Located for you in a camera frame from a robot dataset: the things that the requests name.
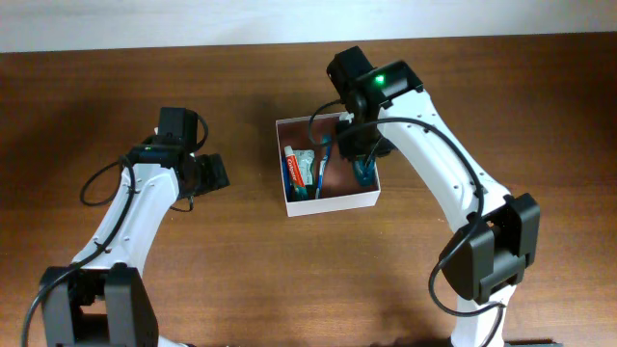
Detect red green toothpaste tube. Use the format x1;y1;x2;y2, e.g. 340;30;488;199
283;146;309;200

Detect teal mouthwash bottle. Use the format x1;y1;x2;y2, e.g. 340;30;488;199
353;159;376;187

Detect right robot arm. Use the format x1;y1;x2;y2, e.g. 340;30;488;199
326;46;540;346

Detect blue white toothbrush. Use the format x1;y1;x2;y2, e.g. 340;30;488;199
315;146;332;200

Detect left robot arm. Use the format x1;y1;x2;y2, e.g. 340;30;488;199
31;107;229;346

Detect green white soap packet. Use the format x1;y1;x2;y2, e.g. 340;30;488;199
294;149;315;186

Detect pink cardboard box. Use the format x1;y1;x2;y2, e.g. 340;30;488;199
275;117;381;217

